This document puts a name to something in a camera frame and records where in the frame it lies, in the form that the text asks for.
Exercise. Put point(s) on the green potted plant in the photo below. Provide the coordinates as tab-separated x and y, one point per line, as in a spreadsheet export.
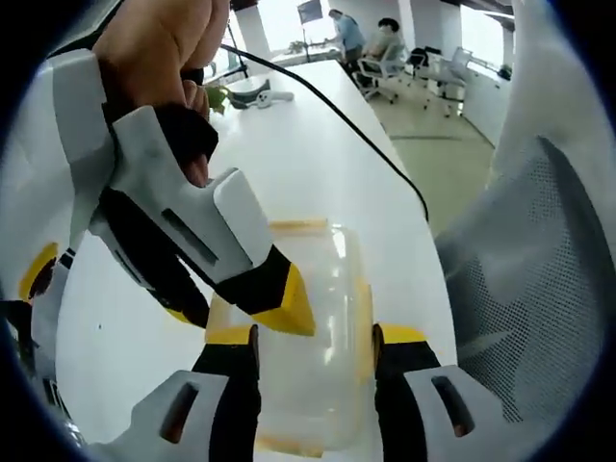
216	98

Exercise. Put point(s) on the grey mesh office chair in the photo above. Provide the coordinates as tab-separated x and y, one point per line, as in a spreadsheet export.
529	289

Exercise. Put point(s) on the dark grey curved band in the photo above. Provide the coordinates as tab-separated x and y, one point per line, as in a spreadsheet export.
248	94

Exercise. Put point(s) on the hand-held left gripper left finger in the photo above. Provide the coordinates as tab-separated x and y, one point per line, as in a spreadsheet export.
226	399

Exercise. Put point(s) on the white office chair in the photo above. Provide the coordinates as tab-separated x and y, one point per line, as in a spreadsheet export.
377	79
426	72
457	77

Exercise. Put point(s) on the white game controller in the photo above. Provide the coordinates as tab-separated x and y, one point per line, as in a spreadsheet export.
274	98

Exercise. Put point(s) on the white and yellow device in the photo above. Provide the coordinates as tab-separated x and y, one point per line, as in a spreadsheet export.
48	289

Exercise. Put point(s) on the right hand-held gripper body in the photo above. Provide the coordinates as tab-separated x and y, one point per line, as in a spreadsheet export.
79	120

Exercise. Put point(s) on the person's right hand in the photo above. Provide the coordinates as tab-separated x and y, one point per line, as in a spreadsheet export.
154	53

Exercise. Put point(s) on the dark sign on pole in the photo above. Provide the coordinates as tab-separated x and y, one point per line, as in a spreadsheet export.
310	10

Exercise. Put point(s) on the clear plastic container yellow buckles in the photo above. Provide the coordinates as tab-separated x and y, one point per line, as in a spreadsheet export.
308	337

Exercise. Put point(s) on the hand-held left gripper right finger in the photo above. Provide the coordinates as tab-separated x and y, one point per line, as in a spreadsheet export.
409	399

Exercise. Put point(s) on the black tripod stand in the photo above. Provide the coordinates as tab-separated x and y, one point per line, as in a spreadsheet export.
238	48

